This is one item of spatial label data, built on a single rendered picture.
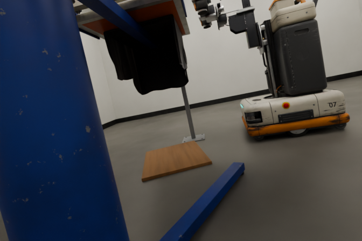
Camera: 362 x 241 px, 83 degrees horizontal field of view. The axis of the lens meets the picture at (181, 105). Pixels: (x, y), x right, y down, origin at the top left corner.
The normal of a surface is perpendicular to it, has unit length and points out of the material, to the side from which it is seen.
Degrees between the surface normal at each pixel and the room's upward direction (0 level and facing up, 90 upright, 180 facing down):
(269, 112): 90
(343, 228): 0
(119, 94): 90
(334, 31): 90
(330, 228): 0
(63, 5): 90
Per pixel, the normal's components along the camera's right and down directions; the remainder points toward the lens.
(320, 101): -0.21, 0.11
